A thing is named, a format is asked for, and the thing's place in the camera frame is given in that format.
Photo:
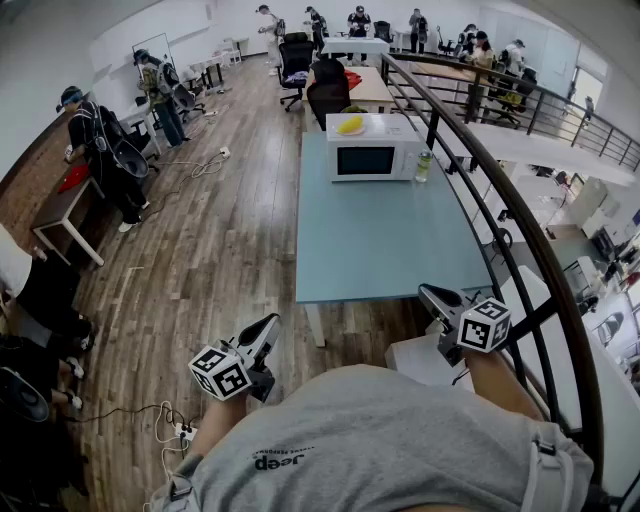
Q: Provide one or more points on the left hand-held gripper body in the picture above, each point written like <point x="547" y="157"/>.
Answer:
<point x="220" y="377"/>

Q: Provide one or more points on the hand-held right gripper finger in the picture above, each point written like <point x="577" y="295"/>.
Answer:
<point x="437" y="310"/>
<point x="445" y="295"/>

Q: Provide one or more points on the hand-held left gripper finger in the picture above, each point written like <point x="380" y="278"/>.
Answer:
<point x="256" y="331"/>
<point x="269" y="347"/>

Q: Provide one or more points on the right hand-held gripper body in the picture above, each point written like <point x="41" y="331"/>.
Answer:
<point x="485" y="327"/>

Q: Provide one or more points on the white plate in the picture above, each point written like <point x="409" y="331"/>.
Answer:
<point x="361" y="131"/>

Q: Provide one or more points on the yellow corn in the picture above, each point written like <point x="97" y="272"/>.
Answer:
<point x="351" y="124"/>

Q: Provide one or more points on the person's left forearm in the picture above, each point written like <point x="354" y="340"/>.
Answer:
<point x="220" y="425"/>

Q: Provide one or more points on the person's right forearm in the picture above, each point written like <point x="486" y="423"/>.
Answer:
<point x="500" y="385"/>

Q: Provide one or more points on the white box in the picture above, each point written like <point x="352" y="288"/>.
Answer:
<point x="425" y="360"/>

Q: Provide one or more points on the white power strip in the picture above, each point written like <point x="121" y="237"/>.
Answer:
<point x="225" y="152"/>
<point x="186" y="431"/>

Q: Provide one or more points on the light blue table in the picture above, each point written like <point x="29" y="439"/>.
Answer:
<point x="390" y="240"/>

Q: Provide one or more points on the dark metal railing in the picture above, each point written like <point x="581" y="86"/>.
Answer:
<point x="550" y="280"/>

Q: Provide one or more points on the clear plastic bottle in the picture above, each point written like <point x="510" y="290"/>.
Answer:
<point x="423" y="167"/>

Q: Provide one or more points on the person's grey shirt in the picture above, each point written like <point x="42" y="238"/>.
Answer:
<point x="375" y="440"/>

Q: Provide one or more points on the white microwave oven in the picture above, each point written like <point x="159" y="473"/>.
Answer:
<point x="390" y="135"/>

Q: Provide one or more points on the green backpack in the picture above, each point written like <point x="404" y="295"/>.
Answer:
<point x="354" y="108"/>

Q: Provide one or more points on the black shell office chair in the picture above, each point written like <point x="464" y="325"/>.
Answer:
<point x="127" y="155"/>

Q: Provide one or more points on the wooden top table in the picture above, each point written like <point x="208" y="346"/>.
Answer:
<point x="372" y="87"/>

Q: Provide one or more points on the black mesh office chair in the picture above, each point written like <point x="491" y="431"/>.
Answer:
<point x="295" y="55"/>
<point x="327" y="100"/>

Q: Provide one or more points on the red bag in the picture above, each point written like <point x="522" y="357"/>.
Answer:
<point x="353" y="79"/>

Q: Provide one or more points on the red cloth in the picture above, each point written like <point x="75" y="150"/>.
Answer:
<point x="74" y="179"/>

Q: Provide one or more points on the grey office chair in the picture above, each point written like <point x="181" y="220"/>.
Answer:
<point x="186" y="97"/>

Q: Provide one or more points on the brown desk with white legs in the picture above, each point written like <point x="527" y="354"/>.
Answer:
<point x="35" y="200"/>

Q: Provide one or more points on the pile of clothes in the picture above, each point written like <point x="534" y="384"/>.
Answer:
<point x="297" y="77"/>

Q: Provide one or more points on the white cloth covered table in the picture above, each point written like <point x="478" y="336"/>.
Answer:
<point x="355" y="46"/>

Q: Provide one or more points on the white folding table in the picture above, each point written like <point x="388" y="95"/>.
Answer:
<point x="207" y="65"/>

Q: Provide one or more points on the whiteboard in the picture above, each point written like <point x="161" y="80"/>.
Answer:
<point x="152" y="49"/>

